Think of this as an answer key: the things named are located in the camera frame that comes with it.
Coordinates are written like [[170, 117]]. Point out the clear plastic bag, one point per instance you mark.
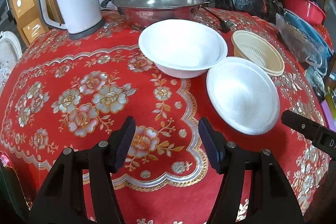
[[296, 40]]

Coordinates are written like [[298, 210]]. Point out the red floral tablecloth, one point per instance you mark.
[[78, 77]]

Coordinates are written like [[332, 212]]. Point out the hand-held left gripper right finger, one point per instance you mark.
[[210, 146]]

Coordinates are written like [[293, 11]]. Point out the white ornate chair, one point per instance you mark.
[[9, 53]]

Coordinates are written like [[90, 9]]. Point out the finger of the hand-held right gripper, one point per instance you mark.
[[299, 123]]

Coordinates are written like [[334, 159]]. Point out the cream ribbed plastic bowl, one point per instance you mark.
[[260, 50]]

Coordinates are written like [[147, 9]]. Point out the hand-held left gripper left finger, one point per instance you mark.
[[124, 144]]

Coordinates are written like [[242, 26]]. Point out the yellow pink packet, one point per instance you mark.
[[331, 100]]

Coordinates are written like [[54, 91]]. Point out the red plastic basin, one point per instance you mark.
[[302, 7]]

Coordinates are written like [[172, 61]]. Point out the stainless steel pot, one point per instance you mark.
[[147, 16]]

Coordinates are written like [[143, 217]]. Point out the large black plastic bag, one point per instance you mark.
[[241, 1]]

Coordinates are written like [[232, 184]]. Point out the blue plastic bag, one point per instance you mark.
[[312, 29]]

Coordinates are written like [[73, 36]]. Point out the white foam bowl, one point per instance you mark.
[[241, 98], [181, 45]]

